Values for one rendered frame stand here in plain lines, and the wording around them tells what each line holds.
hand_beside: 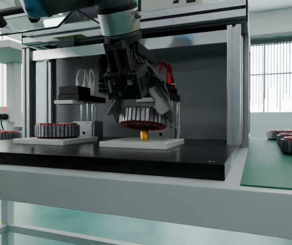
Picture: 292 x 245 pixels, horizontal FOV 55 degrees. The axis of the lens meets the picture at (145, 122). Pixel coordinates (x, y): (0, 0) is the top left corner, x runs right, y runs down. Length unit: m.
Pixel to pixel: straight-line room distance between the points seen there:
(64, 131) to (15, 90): 1.16
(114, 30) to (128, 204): 0.30
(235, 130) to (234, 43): 0.20
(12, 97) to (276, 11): 6.42
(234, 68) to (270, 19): 6.67
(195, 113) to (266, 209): 0.55
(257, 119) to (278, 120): 0.43
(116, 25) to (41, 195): 0.31
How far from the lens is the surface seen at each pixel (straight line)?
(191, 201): 0.36
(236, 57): 0.70
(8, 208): 1.94
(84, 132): 0.87
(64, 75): 1.08
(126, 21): 0.53
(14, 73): 1.87
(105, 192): 0.41
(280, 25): 7.33
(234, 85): 0.70
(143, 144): 0.57
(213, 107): 0.86
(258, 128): 7.01
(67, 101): 0.78
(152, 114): 0.59
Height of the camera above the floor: 0.83
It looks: 1 degrees down
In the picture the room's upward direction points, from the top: straight up
